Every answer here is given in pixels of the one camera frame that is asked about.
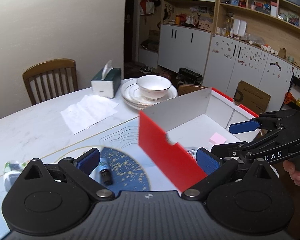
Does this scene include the wooden dining chair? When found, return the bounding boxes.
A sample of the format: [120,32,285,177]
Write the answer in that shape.
[22,59,78,105]

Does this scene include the red cardboard box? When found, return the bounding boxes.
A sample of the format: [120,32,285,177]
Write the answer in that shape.
[139,88,259,192]

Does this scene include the white paper napkin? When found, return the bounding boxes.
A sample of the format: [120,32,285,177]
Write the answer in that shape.
[61,95,119,134]

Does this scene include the white stacked plates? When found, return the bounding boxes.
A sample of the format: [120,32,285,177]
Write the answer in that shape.
[120,78,178,111]

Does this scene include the dark blue-capped small bottle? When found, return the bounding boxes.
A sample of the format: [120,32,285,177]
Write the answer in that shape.
[97,158,113,186]

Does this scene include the person's hand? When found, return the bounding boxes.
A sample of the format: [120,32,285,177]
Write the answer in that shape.
[283,160,300,186]

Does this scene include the green white tissue box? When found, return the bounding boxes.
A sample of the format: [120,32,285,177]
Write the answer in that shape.
[91,60,121,99]

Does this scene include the blue orange patterned tissue pack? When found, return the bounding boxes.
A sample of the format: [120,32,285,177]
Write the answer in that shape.
[3,160,28,192]

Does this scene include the white porcelain bowl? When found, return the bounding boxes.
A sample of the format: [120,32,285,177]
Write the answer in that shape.
[136,75,172,100]

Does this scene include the white wall cabinets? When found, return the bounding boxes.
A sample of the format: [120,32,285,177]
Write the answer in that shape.
[158,0,300,111]

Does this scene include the brown cardboard box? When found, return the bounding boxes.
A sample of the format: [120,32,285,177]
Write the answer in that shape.
[234,81,271,114]

